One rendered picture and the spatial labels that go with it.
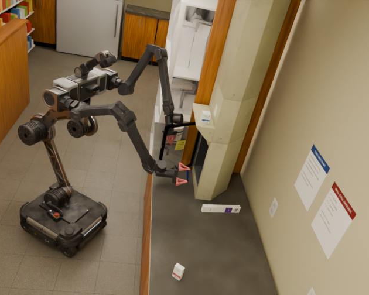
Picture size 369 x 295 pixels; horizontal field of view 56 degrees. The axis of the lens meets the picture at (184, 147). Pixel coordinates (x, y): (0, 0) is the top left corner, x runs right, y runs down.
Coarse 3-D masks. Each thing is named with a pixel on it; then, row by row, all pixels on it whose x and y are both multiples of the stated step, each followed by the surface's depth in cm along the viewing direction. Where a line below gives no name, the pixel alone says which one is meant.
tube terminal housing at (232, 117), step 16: (256, 96) 215; (224, 112) 206; (240, 112) 209; (224, 128) 212; (240, 128) 221; (224, 144) 219; (240, 144) 234; (208, 160) 225; (224, 160) 228; (192, 176) 263; (208, 176) 232; (224, 176) 242; (208, 192) 240
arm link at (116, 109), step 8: (88, 104) 211; (104, 104) 196; (112, 104) 190; (120, 104) 189; (72, 112) 208; (80, 112) 207; (88, 112) 204; (96, 112) 199; (104, 112) 195; (112, 112) 188; (120, 112) 188; (128, 112) 192; (120, 120) 189; (128, 120) 190
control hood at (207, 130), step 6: (198, 108) 231; (204, 108) 233; (198, 114) 224; (198, 120) 217; (210, 120) 220; (198, 126) 211; (204, 126) 212; (210, 126) 213; (204, 132) 213; (210, 132) 213; (210, 138) 216
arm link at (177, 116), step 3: (165, 108) 238; (168, 108) 238; (165, 111) 239; (168, 111) 238; (165, 114) 239; (168, 114) 238; (171, 114) 239; (174, 114) 239; (177, 114) 238; (180, 114) 238; (174, 117) 239; (177, 117) 238; (180, 117) 237; (174, 120) 239; (177, 120) 238; (180, 120) 238; (174, 123) 241; (177, 123) 240; (180, 123) 239
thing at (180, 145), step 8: (176, 128) 234; (184, 128) 238; (192, 128) 242; (168, 136) 235; (176, 136) 239; (184, 136) 243; (192, 136) 247; (168, 144) 239; (176, 144) 243; (184, 144) 247; (192, 144) 251; (176, 152) 247; (184, 152) 252; (192, 152) 256; (168, 160) 248; (176, 160) 252; (184, 160) 257; (168, 168) 252
